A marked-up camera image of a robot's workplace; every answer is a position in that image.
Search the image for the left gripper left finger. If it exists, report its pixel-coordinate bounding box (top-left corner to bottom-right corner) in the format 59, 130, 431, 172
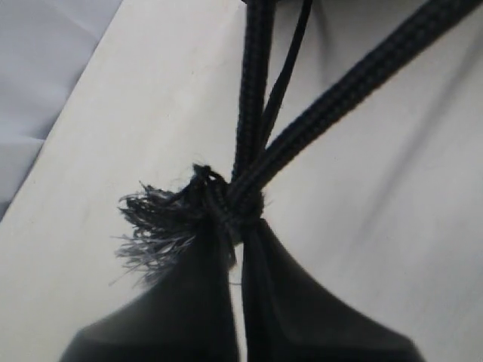
61, 225, 239, 362

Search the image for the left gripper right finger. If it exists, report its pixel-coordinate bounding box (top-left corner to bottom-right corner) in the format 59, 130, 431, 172
241, 219, 423, 361

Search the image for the black braided frayed cord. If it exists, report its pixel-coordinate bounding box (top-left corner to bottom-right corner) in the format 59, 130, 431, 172
109, 0, 483, 362

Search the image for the white backdrop curtain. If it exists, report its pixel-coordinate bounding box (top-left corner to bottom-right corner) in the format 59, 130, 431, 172
0, 0, 483, 362

